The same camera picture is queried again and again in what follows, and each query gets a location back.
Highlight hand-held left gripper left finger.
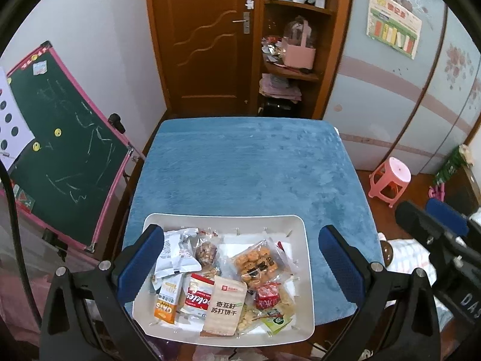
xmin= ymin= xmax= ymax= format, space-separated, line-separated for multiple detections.
xmin=39 ymin=224 xmax=165 ymax=361

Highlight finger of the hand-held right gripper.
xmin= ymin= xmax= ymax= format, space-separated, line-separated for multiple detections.
xmin=426 ymin=197 xmax=481 ymax=234
xmin=394 ymin=200 xmax=481 ymax=267

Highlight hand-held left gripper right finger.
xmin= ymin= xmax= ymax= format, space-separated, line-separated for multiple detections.
xmin=318 ymin=224 xmax=442 ymax=361

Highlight white grey snack packet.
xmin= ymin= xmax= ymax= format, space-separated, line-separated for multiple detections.
xmin=154 ymin=227 xmax=201 ymax=281

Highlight orange white snack packet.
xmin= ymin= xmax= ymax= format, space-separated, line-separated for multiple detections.
xmin=153 ymin=274 xmax=185 ymax=325

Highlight white plastic tray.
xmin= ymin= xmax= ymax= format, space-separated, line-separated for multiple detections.
xmin=132 ymin=212 xmax=315 ymax=347

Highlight clear rice cracker packet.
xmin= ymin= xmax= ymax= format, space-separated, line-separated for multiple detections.
xmin=238 ymin=301 xmax=264 ymax=333
xmin=280 ymin=286 xmax=299 ymax=314

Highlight red white cookie packet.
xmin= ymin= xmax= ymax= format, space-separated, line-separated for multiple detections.
xmin=180 ymin=273 xmax=216 ymax=320

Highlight small clear nut packet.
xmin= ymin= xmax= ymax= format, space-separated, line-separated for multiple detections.
xmin=195 ymin=239 xmax=220 ymax=267

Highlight red candy packet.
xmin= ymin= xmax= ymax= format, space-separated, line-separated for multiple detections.
xmin=256 ymin=282 xmax=282 ymax=311

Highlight clear brown biscuit packet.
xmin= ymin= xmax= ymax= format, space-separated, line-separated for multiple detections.
xmin=229 ymin=241 xmax=290 ymax=290

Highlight green snack packet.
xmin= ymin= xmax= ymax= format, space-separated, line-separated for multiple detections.
xmin=261 ymin=310 xmax=294 ymax=333

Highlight beige cracker packet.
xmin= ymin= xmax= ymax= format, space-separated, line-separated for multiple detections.
xmin=201 ymin=275 xmax=249 ymax=337

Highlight dark wooden cabinet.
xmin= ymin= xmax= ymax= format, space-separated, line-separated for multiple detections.
xmin=440 ymin=165 xmax=481 ymax=215

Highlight dark shiny ball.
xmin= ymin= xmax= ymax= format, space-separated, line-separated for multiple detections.
xmin=379 ymin=233 xmax=395 ymax=267

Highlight pink plastic stool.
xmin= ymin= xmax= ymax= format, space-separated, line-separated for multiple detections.
xmin=368 ymin=157 xmax=411 ymax=208

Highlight green printed carton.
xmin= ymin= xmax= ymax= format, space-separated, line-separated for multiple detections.
xmin=434 ymin=145 xmax=464 ymax=183

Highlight floral sliding door wardrobe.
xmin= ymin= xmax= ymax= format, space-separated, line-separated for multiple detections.
xmin=324 ymin=0 xmax=481 ymax=175

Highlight blue plush table cloth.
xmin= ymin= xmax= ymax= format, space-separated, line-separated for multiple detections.
xmin=122 ymin=118 xmax=386 ymax=326

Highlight pink framed green chalkboard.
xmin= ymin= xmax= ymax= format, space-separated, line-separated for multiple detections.
xmin=5 ymin=41 xmax=145 ymax=252

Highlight black box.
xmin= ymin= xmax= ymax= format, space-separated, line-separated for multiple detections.
xmin=261 ymin=98 xmax=301 ymax=118

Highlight white paper with black dots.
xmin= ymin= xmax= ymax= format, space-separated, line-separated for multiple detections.
xmin=0 ymin=67 xmax=35 ymax=170

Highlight folded pink clothes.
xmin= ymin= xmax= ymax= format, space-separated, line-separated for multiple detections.
xmin=259 ymin=74 xmax=302 ymax=101

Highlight wooden corner shelf unit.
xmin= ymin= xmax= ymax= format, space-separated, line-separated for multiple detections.
xmin=256 ymin=0 xmax=356 ymax=119

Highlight pink basket with clear dome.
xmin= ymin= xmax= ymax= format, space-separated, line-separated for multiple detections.
xmin=282 ymin=16 xmax=316 ymax=70

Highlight brown wooden door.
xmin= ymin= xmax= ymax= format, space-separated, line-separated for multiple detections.
xmin=145 ymin=0 xmax=262 ymax=117

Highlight pile of shiny wrappers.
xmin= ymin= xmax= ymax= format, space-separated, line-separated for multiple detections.
xmin=262 ymin=35 xmax=284 ymax=64

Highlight black cable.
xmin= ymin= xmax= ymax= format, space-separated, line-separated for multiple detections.
xmin=0 ymin=162 xmax=42 ymax=328

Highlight wall poster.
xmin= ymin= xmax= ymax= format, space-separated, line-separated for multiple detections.
xmin=366 ymin=0 xmax=422 ymax=60

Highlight silver door handle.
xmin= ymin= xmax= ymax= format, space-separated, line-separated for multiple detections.
xmin=232 ymin=12 xmax=250 ymax=34

